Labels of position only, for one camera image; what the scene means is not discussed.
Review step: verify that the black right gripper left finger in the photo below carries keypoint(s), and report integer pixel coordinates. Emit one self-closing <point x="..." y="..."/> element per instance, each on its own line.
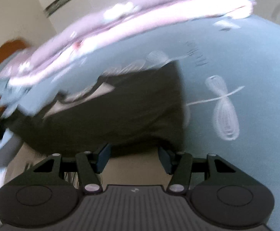
<point x="50" y="190"/>

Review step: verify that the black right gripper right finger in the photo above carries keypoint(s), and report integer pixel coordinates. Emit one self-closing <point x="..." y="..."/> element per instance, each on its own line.
<point x="219" y="192"/>

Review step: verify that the white and grey raglan shirt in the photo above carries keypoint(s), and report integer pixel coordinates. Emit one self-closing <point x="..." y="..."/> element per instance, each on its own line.
<point x="144" y="106"/>

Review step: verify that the light blue floral bed sheet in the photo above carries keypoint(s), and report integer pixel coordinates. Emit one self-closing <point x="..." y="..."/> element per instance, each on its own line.
<point x="230" y="77"/>

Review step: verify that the pink floral folded quilt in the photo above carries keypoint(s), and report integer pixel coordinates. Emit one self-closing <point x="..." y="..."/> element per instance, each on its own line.
<point x="99" y="29"/>

